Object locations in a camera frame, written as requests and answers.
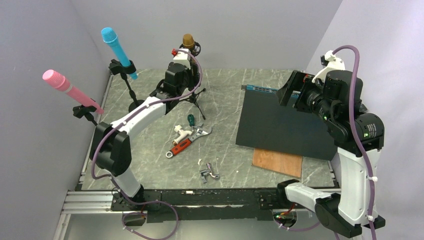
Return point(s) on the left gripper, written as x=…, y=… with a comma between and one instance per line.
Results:
x=188, y=71

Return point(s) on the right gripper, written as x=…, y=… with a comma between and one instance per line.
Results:
x=295, y=82

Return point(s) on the black tripod mic stand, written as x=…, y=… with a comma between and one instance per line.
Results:
x=195, y=49

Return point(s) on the gold microphone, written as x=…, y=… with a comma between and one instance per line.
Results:
x=188, y=41

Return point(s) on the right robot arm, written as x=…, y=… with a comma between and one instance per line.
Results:
x=358, y=137

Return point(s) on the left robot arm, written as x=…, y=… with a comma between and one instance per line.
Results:
x=111, y=148

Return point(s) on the blue mic round-base stand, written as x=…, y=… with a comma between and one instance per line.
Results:
x=116, y=68

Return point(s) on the blue microphone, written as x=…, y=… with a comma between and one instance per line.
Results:
x=110, y=37

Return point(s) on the pink mic round-base stand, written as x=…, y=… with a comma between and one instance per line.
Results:
x=85, y=111

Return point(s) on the pink microphone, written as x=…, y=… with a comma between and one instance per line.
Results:
x=59, y=82

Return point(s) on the white plastic faucet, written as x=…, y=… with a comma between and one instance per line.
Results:
x=182, y=133

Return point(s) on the wooden board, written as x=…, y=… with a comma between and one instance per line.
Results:
x=283, y=163

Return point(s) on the small metal clamp part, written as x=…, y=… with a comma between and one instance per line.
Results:
x=204, y=173

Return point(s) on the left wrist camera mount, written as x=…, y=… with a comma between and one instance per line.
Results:
x=181, y=56

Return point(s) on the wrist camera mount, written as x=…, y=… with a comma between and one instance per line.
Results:
x=330, y=62
x=181, y=56

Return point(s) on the green handle screwdriver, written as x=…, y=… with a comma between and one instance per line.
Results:
x=191, y=120

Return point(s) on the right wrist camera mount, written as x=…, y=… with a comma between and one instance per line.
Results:
x=330, y=62

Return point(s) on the black network switch box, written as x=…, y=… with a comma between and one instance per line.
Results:
x=264, y=124

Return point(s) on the red handle adjustable wrench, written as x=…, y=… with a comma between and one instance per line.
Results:
x=197, y=132

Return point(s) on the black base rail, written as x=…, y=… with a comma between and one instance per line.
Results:
x=206, y=204

